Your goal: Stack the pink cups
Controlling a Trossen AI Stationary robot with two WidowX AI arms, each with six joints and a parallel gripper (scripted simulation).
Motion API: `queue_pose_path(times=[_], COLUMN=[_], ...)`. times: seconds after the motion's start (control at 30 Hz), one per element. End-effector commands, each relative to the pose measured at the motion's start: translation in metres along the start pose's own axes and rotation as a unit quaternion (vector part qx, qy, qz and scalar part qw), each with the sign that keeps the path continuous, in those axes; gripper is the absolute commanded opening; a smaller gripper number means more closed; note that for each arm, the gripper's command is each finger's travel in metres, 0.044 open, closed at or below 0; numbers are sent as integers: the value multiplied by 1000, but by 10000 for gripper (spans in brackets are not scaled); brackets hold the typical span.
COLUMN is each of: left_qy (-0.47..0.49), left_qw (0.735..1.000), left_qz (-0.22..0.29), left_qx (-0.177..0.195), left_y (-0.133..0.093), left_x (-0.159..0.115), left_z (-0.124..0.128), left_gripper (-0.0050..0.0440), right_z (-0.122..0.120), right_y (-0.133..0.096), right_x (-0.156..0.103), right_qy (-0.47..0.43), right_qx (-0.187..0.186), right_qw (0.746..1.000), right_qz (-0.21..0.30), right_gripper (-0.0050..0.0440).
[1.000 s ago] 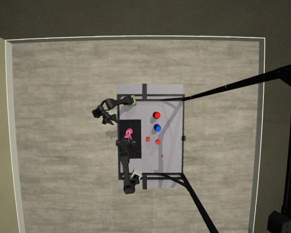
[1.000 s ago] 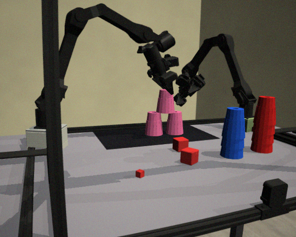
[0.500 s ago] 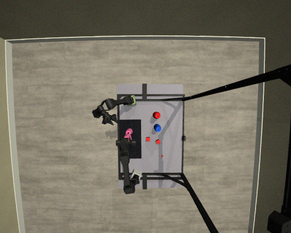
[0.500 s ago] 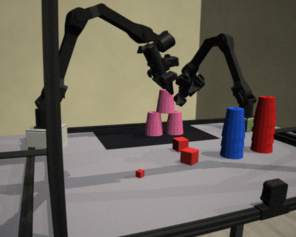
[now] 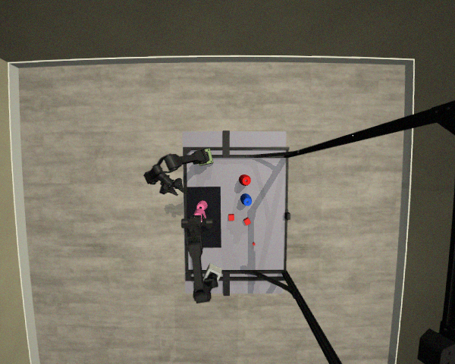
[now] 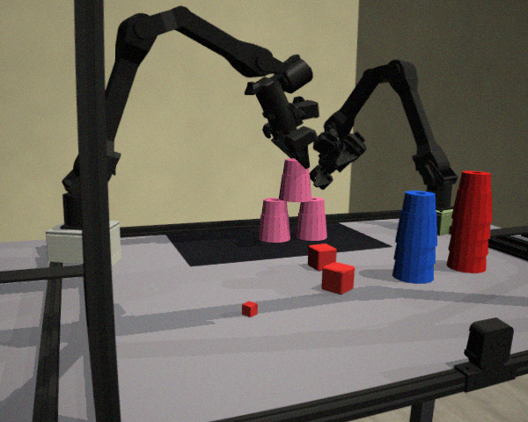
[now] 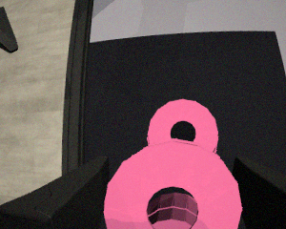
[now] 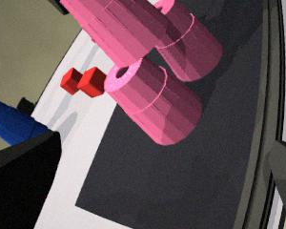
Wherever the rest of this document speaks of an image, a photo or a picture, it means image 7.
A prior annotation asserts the pink cup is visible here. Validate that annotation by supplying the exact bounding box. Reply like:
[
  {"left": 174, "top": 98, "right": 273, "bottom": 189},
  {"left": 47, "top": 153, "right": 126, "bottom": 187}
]
[
  {"left": 147, "top": 193, "right": 198, "bottom": 229},
  {"left": 104, "top": 138, "right": 242, "bottom": 229},
  {"left": 147, "top": 99, "right": 218, "bottom": 154}
]

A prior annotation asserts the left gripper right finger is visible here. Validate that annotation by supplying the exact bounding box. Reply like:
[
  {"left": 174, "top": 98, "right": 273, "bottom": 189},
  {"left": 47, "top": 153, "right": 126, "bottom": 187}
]
[{"left": 232, "top": 156, "right": 286, "bottom": 229}]

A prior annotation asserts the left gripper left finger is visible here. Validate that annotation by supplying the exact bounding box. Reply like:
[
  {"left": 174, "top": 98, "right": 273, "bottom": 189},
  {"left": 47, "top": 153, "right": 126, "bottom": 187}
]
[{"left": 0, "top": 156, "right": 110, "bottom": 229}]

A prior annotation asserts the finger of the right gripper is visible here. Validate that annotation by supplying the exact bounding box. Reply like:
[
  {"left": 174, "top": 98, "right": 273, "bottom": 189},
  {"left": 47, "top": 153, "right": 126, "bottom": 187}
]
[{"left": 0, "top": 7, "right": 18, "bottom": 53}]

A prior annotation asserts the dark grey mat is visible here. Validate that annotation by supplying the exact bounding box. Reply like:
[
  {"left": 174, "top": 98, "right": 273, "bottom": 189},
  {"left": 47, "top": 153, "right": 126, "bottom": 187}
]
[{"left": 85, "top": 31, "right": 286, "bottom": 182}]

